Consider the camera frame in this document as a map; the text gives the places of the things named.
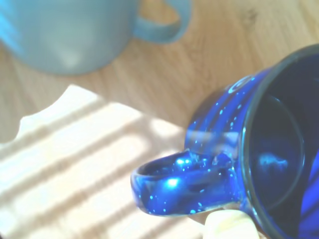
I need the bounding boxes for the speckled navy mug with print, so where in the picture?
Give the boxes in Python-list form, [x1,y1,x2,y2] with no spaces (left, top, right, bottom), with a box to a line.
[130,44,319,239]

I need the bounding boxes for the pale blue-grey mug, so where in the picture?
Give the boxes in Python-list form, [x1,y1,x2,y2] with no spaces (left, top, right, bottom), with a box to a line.
[0,0,194,75]

